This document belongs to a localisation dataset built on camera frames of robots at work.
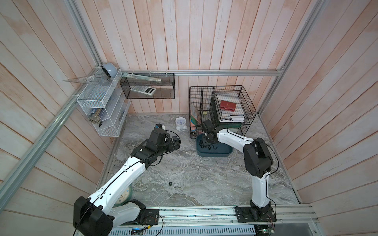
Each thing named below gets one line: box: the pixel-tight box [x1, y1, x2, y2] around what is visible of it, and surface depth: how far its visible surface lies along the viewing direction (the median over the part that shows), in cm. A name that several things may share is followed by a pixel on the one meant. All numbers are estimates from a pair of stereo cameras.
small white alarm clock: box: [175, 117, 188, 132], surface depth 113 cm
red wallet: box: [219, 100, 237, 113], surface depth 97 cm
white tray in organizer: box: [220, 115, 245, 123], surface depth 95 cm
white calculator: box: [129, 86, 157, 96], surface depth 100 cm
